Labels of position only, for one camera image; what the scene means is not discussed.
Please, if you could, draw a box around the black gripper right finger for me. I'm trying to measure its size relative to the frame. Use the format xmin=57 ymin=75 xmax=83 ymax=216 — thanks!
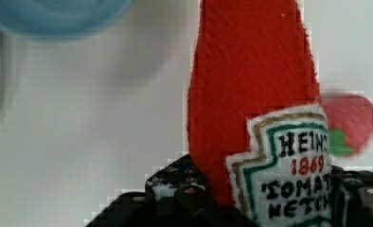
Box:
xmin=331 ymin=166 xmax=373 ymax=227

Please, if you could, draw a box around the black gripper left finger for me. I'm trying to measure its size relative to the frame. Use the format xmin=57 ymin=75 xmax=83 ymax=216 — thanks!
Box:
xmin=86 ymin=155 xmax=257 ymax=227

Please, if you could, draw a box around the plush red ketchup bottle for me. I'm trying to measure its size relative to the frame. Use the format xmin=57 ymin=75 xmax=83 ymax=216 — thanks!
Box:
xmin=187 ymin=0 xmax=332 ymax=227

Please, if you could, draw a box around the blue bowl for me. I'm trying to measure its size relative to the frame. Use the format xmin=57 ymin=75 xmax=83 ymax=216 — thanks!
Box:
xmin=0 ymin=0 xmax=135 ymax=40

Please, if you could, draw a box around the plush red strawberry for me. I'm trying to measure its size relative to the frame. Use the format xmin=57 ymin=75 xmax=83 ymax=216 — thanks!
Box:
xmin=323 ymin=94 xmax=373 ymax=158

